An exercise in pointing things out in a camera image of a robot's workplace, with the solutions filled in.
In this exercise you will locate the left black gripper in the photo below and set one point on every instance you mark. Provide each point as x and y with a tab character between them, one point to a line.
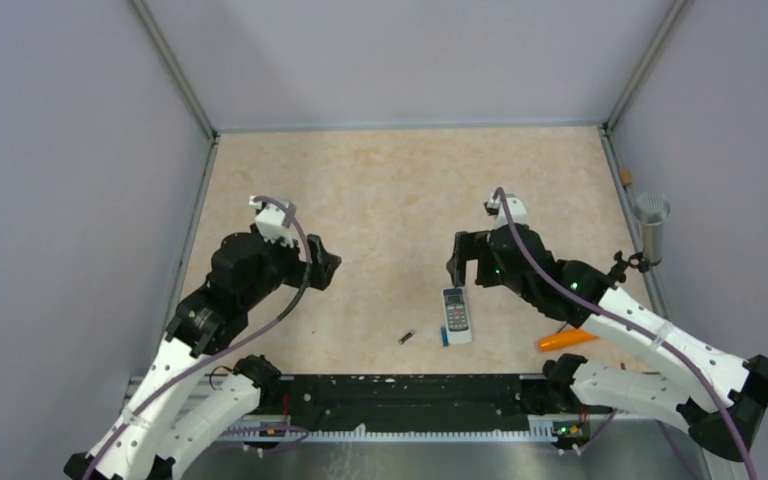
320	271

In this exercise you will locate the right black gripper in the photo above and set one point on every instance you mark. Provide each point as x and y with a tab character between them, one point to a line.
470	246

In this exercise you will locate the white remote control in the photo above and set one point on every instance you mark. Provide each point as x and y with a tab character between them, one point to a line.
457	322

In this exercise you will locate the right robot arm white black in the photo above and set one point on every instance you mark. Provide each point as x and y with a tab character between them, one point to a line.
718	399

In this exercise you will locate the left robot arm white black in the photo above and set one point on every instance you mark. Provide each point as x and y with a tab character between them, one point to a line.
150	439

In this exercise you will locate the black battery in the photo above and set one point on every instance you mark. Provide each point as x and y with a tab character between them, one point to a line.
407	336

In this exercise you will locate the orange carrot toy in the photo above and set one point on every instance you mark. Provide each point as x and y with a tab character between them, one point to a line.
564	339

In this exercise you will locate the small cork piece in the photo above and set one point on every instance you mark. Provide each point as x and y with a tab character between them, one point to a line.
626	177

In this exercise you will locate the silver metal cylinder cup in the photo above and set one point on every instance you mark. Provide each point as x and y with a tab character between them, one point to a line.
651	211

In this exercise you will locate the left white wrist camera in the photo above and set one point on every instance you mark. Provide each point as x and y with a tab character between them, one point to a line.
273	220

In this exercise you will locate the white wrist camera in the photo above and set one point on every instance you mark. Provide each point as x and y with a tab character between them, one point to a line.
502	211
273	220

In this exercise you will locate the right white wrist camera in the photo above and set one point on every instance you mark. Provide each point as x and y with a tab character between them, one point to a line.
502	211

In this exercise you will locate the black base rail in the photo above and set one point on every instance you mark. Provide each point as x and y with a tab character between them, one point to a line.
457	403

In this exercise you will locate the black clamp mount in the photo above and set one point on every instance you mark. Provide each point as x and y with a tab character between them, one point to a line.
636	261

